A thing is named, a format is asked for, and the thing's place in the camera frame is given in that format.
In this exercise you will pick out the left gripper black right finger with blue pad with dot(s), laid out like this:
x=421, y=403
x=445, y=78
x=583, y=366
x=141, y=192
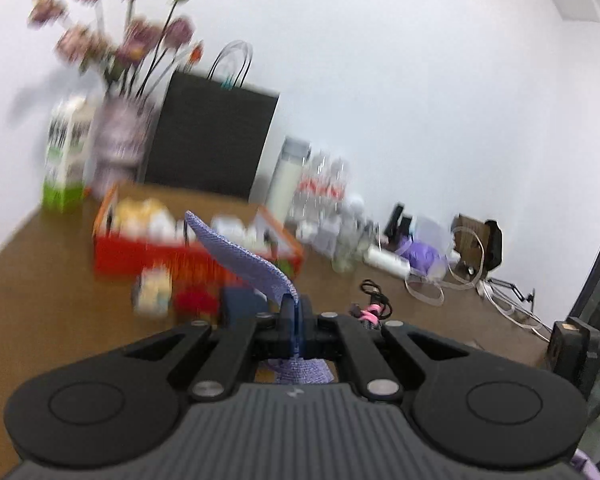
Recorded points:
x=384, y=365

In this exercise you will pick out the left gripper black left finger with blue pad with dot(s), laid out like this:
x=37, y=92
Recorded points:
x=209, y=364

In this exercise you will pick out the purple knitted cloth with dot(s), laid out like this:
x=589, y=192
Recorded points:
x=275, y=285

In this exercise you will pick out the dark navy pouch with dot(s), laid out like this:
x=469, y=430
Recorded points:
x=237, y=303

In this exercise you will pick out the red fabric rose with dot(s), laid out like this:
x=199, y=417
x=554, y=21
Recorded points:
x=196, y=302

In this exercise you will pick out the white power strip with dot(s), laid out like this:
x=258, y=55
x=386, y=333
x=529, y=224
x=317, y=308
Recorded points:
x=388, y=262

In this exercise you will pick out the purple small gadget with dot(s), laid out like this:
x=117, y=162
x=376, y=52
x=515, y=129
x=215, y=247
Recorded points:
x=424, y=259

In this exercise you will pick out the clear white plastic container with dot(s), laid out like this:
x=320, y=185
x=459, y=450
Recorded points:
x=233, y=229

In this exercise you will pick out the clear drinking glass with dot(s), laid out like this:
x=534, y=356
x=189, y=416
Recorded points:
x=353, y=237

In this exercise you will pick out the lavender rabbit tin box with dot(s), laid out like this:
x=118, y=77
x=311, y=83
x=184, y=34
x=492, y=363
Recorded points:
x=325, y=239

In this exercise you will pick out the red orange cardboard box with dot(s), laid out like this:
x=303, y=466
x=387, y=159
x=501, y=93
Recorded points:
x=118, y=256

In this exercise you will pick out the white round lamp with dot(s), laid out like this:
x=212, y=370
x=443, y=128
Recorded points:
x=353, y=207

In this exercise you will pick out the yellow white plush toy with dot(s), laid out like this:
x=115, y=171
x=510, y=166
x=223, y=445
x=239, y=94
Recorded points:
x=138, y=219

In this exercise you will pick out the clear water bottle red label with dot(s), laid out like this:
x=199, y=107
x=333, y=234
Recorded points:
x=311, y=197

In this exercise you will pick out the white grey thermos bottle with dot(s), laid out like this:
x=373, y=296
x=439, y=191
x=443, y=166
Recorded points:
x=286, y=177

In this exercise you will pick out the black paper shopping bag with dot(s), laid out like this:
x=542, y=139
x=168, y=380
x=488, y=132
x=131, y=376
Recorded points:
x=211, y=129

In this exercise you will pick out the purple marbled ceramic vase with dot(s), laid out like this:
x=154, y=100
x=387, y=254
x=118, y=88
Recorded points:
x=122, y=128

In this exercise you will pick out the green white milk carton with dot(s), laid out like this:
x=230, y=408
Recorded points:
x=68, y=146

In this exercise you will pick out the dried pink flowers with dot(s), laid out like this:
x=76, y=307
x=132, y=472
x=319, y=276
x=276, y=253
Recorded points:
x=127, y=64

